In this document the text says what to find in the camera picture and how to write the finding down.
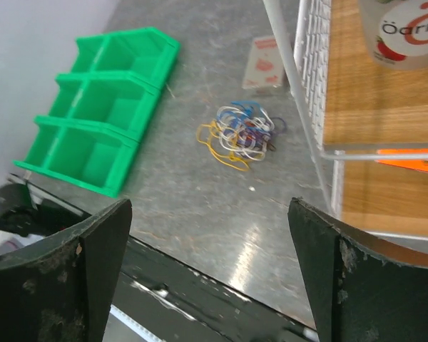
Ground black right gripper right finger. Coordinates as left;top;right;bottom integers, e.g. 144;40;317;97
287;198;428;341

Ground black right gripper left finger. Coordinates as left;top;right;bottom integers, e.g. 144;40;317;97
0;199;132;341

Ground purple cable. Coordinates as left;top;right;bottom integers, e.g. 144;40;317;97
256;116;289;142

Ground blue cable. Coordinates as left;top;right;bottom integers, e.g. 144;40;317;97
223;100;262;124

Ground orange snack packet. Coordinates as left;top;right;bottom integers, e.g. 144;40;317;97
377;149;428;173

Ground green divided plastic bin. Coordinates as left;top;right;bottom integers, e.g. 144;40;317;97
16;27;180;197

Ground white yogurt cup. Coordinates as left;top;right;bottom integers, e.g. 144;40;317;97
357;0;428;70

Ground white wire shelf rack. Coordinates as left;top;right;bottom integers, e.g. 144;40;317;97
265;1;428;246

